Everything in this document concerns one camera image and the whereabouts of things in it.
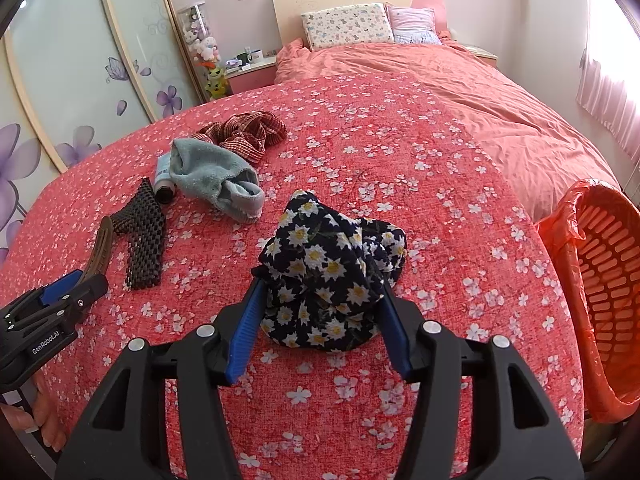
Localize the orange duvet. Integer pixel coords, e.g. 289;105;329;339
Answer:
274;40;623;223

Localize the red floral tablecloth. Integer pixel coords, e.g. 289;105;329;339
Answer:
0;72;586;480

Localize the small white tube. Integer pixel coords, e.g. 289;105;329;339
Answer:
154;154;176;205

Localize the plush toy display tube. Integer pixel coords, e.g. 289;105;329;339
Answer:
176;2;233;101

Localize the pink curtain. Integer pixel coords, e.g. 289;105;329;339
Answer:
575;0;640;161

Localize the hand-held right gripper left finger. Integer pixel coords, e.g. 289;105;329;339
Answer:
54;275;266;480

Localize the light blue sock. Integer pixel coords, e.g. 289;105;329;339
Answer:
169;139;266;223

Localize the flower print sliding wardrobe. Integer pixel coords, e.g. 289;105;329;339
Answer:
0;0;201;266

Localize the animal print pillow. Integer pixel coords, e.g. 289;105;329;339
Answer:
301;3;396;52

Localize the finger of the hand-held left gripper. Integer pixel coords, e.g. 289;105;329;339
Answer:
5;275;109;329
39;269;85;307

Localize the red checked cloth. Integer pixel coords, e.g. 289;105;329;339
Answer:
195;110;288;165

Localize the person's left hand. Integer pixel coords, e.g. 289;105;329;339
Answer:
0;376;67;454

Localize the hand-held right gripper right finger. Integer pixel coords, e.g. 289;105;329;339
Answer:
379;277;585;480

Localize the pink and white nightstand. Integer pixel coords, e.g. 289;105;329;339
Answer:
460;42;499;68
225;55;278;96

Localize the black woven cloth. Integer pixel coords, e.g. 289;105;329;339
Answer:
111;178;167;291

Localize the pink frilled pillow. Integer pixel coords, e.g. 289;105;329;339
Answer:
385;6;443;46

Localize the navy daisy print cloth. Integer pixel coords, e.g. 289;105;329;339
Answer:
257;189;408;356

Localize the orange plastic basket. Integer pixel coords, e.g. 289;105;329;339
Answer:
537;177;640;423

